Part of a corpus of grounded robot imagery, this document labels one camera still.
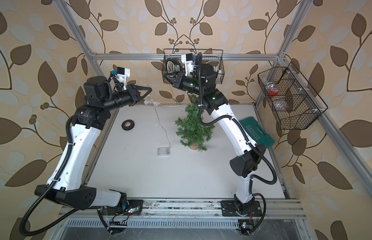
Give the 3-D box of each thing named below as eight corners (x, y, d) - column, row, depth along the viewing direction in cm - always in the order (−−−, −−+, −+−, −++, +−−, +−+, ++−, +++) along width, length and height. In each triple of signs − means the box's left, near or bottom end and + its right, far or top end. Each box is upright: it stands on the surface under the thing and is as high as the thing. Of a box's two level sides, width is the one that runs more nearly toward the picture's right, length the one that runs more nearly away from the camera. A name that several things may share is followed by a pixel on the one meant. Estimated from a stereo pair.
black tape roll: (121, 130, 108) (120, 128, 106) (124, 121, 113) (123, 119, 112) (132, 130, 108) (131, 128, 106) (135, 121, 113) (134, 119, 112)
